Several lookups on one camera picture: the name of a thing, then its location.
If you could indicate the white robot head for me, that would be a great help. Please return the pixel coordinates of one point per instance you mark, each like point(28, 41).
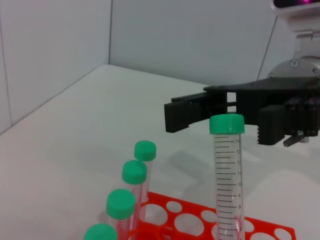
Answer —
point(297, 12)

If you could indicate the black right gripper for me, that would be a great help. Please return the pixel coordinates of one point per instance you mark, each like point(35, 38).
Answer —
point(272, 91)

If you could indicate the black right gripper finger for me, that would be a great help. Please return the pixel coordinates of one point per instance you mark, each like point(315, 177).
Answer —
point(182, 113)

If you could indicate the test tube with black graduations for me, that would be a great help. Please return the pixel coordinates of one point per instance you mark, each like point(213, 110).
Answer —
point(226, 123)

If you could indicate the orange plastic test tube rack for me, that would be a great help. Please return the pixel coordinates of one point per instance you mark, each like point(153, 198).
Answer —
point(195, 232)

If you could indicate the test tube with red graduations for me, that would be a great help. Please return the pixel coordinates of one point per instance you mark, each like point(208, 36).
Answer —
point(145, 150)
point(100, 232)
point(120, 202)
point(134, 172)

